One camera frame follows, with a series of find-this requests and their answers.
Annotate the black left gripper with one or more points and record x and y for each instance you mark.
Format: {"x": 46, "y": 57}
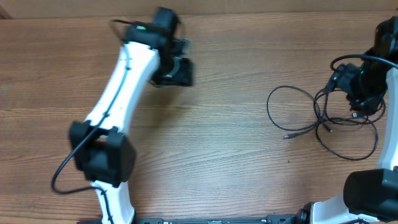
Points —
{"x": 183, "y": 76}

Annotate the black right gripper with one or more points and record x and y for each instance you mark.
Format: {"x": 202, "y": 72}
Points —
{"x": 340, "y": 80}

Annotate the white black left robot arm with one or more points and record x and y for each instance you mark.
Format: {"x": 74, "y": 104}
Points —
{"x": 149, "y": 53}

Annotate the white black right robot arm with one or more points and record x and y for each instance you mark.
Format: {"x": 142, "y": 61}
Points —
{"x": 370, "y": 195}

